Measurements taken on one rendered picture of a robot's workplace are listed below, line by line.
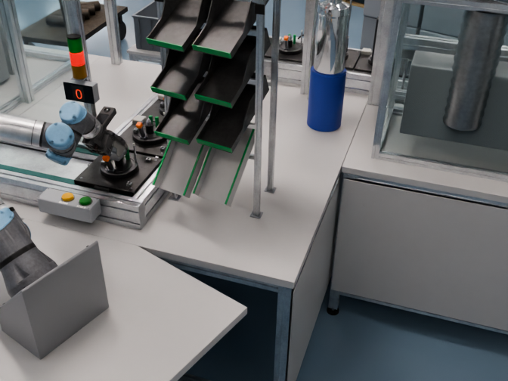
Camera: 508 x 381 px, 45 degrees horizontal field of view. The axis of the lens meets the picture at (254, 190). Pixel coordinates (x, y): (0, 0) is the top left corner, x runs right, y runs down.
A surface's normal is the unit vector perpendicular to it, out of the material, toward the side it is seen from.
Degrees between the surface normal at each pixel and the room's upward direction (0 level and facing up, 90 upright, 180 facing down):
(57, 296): 90
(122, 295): 0
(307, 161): 0
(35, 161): 0
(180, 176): 45
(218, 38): 25
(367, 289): 90
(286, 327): 90
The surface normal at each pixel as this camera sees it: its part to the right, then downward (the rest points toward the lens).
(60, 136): 0.24, -0.11
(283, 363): -0.32, 0.54
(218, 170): -0.33, -0.23
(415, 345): 0.01, -0.82
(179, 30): -0.18, -0.54
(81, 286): 0.80, 0.35
